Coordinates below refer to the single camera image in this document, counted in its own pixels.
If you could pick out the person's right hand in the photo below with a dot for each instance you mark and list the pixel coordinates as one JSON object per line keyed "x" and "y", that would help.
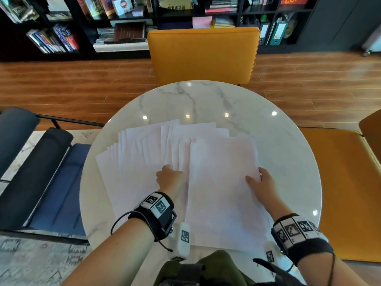
{"x": 265, "y": 189}

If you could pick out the person's left hand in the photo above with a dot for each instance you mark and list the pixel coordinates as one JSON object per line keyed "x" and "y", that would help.
{"x": 171, "y": 179}

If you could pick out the person's left fingers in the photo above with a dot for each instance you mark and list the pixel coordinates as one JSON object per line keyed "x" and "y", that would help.
{"x": 167, "y": 169}

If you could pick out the person's right thumb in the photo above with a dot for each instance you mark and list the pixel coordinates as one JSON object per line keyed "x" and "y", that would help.
{"x": 252, "y": 180}

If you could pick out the neat white paper stack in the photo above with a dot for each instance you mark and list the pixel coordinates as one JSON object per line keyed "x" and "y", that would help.
{"x": 223, "y": 190}

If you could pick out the spread of white paper sheets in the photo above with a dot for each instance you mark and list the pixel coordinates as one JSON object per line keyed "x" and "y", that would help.
{"x": 134, "y": 163}

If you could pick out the person's right forearm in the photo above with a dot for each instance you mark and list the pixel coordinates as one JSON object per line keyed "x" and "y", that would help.
{"x": 321, "y": 272}

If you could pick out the person's left forearm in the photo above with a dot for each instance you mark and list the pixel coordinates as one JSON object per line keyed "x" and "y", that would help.
{"x": 119, "y": 259}

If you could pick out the black left wristband with markers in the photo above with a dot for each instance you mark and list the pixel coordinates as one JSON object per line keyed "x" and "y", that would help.
{"x": 157, "y": 211}

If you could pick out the black wristband with markers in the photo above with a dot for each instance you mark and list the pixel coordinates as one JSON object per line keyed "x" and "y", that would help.
{"x": 300, "y": 235}
{"x": 157, "y": 211}

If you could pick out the black right wristband with markers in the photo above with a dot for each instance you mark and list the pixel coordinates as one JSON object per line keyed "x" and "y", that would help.
{"x": 300, "y": 235}

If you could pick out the person's green clothing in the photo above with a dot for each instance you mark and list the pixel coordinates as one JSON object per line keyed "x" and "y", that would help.
{"x": 217, "y": 265}

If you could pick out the yellow chair with wide seat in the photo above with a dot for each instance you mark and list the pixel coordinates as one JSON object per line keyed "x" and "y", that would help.
{"x": 345, "y": 187}

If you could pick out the yellow chair with padded backrest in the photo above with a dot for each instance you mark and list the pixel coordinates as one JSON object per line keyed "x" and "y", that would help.
{"x": 202, "y": 53}

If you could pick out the blue and black armchair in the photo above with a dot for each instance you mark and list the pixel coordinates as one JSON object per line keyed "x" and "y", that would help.
{"x": 38, "y": 181}

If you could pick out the stack of magazines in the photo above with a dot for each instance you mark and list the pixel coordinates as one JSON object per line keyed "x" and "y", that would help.
{"x": 125, "y": 38}

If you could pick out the black bookshelf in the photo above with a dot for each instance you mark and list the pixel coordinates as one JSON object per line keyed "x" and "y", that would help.
{"x": 86, "y": 53}

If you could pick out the pink box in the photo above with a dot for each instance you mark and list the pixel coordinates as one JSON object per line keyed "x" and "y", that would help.
{"x": 201, "y": 22}

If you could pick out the yellow notebooks pile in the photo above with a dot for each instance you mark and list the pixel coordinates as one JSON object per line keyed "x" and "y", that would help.
{"x": 223, "y": 22}

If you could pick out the yellow book pile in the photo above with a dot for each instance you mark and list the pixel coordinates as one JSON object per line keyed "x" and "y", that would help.
{"x": 175, "y": 2}

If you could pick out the illustrated picture card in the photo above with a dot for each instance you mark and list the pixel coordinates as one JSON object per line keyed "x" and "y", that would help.
{"x": 122, "y": 5}

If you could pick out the row of upright colourful books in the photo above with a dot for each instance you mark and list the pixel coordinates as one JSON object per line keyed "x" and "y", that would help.
{"x": 56, "y": 40}

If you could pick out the pile of flat striped books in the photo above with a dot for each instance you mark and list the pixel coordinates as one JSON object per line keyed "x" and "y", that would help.
{"x": 222, "y": 5}

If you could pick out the dark grey cabinet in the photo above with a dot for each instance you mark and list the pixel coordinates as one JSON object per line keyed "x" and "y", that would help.
{"x": 336, "y": 20}

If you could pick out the white wheeled case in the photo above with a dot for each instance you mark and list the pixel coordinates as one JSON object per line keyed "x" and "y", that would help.
{"x": 372, "y": 41}

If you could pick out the small pile of white books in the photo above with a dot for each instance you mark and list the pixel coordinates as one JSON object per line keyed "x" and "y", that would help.
{"x": 59, "y": 10}

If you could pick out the leaning books with dark covers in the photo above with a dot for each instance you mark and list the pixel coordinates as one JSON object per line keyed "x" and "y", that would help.
{"x": 17, "y": 8}

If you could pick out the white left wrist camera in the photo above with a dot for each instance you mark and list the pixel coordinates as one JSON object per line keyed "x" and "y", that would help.
{"x": 182, "y": 239}

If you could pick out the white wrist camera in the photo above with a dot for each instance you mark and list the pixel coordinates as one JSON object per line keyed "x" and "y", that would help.
{"x": 270, "y": 254}
{"x": 182, "y": 239}

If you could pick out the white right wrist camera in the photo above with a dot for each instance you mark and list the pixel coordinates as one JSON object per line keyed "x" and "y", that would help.
{"x": 270, "y": 254}

